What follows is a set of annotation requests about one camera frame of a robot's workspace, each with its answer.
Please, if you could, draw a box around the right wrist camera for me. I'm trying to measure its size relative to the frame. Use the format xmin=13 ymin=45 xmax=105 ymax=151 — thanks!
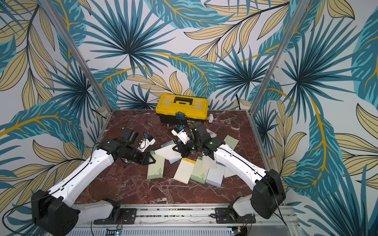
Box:
xmin=171 ymin=125 xmax=190 ymax=145

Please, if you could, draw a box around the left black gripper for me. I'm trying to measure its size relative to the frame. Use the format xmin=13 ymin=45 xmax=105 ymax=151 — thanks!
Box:
xmin=120 ymin=145 xmax=157 ymax=166

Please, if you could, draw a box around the yellow topped cream memo pad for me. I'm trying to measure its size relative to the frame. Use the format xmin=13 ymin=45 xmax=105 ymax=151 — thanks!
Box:
xmin=173 ymin=158 xmax=196 ymax=184

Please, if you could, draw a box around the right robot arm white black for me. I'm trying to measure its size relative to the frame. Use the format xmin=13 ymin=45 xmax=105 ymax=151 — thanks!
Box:
xmin=172 ymin=122 xmax=286 ymax=219

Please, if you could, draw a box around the torn white grid page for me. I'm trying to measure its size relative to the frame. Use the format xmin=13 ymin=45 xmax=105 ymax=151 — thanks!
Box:
xmin=223 ymin=167 xmax=236 ymax=178

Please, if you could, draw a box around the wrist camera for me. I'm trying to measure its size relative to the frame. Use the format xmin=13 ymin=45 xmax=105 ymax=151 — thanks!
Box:
xmin=171 ymin=125 xmax=190 ymax=145
xmin=137 ymin=134 xmax=156 ymax=152

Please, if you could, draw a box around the blue topped cream memo pad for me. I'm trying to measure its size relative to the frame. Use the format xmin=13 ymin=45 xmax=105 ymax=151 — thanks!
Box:
xmin=160 ymin=140 xmax=182 ymax=165

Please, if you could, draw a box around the small white bottle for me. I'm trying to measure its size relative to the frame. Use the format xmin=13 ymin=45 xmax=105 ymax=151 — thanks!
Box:
xmin=208 ymin=114 xmax=214 ymax=124

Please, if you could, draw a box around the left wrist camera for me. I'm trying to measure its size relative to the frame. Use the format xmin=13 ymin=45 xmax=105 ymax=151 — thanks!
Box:
xmin=137 ymin=134 xmax=156 ymax=152

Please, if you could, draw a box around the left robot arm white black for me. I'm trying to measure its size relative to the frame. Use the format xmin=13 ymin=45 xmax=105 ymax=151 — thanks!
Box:
xmin=31 ymin=128 xmax=156 ymax=236

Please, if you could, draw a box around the grey white memo pad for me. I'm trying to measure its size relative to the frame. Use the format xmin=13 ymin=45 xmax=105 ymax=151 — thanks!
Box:
xmin=205 ymin=163 xmax=226 ymax=188

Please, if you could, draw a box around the torn cream memo page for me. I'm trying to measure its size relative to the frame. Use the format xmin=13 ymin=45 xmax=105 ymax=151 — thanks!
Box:
xmin=202 ymin=155 xmax=217 ymax=169

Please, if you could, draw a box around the small green memo pad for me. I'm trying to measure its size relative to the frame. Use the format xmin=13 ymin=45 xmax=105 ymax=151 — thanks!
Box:
xmin=147 ymin=151 xmax=165 ymax=180

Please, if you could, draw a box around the aluminium front rail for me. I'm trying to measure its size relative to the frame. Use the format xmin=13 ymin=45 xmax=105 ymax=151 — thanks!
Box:
xmin=66 ymin=204 xmax=304 ymax=236

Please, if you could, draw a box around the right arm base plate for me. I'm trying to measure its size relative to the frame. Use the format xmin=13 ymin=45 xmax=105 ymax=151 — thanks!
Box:
xmin=211 ymin=207 xmax=256 ymax=224

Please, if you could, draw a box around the pink memo pad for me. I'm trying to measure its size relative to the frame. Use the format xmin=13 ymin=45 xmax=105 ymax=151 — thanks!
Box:
xmin=206 ymin=129 xmax=217 ymax=138

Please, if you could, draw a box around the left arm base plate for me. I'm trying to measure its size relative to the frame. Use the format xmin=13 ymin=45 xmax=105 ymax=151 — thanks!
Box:
xmin=94 ymin=207 xmax=137 ymax=225

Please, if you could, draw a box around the large green memo pad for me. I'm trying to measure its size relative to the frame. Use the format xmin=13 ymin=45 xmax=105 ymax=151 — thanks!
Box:
xmin=190 ymin=157 xmax=209 ymax=184

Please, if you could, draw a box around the yellow black toolbox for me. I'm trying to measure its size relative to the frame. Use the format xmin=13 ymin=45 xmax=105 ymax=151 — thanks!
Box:
xmin=156 ymin=94 xmax=209 ymax=124

